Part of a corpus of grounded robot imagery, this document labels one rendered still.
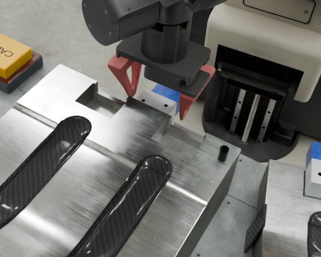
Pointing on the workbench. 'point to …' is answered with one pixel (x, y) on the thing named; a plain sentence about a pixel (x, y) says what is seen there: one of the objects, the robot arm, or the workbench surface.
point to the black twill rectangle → (255, 228)
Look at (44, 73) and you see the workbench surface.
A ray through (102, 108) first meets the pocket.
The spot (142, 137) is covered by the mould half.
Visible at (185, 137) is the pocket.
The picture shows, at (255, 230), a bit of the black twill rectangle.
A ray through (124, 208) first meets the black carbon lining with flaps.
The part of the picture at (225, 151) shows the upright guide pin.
